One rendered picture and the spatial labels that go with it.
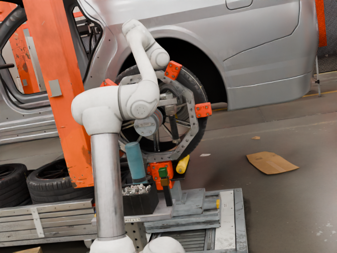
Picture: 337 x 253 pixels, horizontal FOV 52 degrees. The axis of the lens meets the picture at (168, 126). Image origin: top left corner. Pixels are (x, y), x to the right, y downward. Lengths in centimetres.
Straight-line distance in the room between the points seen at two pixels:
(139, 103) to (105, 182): 31
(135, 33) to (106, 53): 83
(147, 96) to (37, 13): 105
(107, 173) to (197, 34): 136
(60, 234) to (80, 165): 58
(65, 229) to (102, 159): 129
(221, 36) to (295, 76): 54
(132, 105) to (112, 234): 46
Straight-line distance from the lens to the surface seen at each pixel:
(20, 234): 268
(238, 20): 235
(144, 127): 193
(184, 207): 232
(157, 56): 172
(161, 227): 235
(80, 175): 217
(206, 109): 200
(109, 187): 126
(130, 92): 125
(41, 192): 260
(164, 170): 174
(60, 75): 206
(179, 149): 208
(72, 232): 248
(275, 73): 238
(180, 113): 254
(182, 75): 207
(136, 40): 164
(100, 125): 125
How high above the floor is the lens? 124
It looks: 13 degrees down
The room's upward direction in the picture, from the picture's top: 11 degrees counter-clockwise
